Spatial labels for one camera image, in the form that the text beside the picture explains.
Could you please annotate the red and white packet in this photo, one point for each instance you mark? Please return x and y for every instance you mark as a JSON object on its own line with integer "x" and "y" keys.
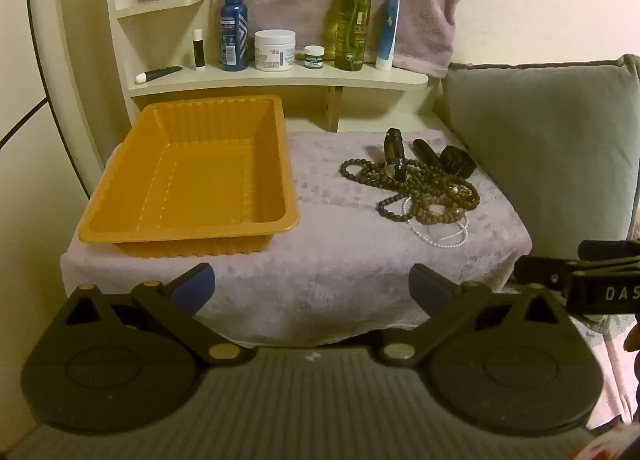
{"x": 615, "y": 445}

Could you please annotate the cream shelf unit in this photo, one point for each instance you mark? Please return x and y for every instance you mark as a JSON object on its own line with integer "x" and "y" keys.
{"x": 300, "y": 78}

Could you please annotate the lilac table towel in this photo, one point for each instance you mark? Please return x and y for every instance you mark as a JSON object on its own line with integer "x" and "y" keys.
{"x": 340, "y": 265}

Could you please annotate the small green jar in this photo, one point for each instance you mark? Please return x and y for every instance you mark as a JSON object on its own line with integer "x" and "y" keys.
{"x": 314, "y": 58}

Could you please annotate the blue spray bottle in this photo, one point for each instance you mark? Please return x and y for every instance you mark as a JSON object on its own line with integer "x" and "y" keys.
{"x": 234, "y": 25}

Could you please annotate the white jar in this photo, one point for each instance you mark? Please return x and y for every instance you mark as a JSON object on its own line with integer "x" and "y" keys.
{"x": 274, "y": 50}

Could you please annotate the grey cushion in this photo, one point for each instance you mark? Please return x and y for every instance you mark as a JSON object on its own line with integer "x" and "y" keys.
{"x": 550, "y": 140}

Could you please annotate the black tube with white cap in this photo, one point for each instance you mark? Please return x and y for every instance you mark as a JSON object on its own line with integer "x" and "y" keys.
{"x": 162, "y": 73}

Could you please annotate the orange plastic tray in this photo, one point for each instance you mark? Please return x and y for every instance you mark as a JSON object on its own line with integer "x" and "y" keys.
{"x": 200, "y": 180}

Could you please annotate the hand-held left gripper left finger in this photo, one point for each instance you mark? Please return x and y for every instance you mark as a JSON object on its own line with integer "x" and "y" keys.
{"x": 195, "y": 287}

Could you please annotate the green spray bottle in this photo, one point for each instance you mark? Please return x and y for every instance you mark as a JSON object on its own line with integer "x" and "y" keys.
{"x": 352, "y": 25}

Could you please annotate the black bangle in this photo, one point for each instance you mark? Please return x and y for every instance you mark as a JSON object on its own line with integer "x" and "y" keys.
{"x": 395, "y": 145}

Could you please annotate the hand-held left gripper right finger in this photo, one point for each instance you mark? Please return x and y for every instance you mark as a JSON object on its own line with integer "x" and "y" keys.
{"x": 429, "y": 287}

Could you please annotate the blue and white tube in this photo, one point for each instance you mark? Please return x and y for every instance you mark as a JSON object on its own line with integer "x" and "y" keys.
{"x": 387, "y": 30}

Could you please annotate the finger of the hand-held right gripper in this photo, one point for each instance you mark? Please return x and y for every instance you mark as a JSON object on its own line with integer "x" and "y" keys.
{"x": 540, "y": 272}

